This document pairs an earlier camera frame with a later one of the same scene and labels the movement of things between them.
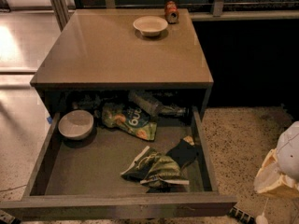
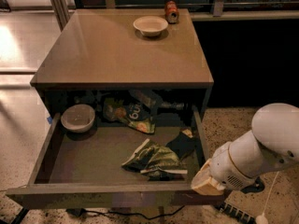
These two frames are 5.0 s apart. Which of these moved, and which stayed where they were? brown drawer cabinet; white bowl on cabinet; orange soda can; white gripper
Moved: white gripper
Stayed: white bowl on cabinet; orange soda can; brown drawer cabinet
